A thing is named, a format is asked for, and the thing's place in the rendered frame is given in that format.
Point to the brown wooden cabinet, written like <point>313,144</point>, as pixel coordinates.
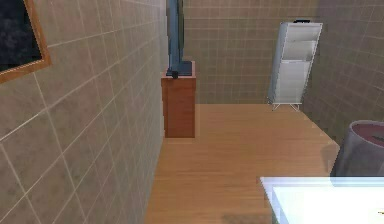
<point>179,106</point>

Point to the small black object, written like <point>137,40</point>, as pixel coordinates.
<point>174,74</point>

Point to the white shelf unit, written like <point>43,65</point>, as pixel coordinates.
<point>293,66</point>

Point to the black item atop shelf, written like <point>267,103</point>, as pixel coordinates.
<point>301,21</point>

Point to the grey bin with red liner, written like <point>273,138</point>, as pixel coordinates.
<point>361,150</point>

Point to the wood framed dark picture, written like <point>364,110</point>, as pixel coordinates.
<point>16,36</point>

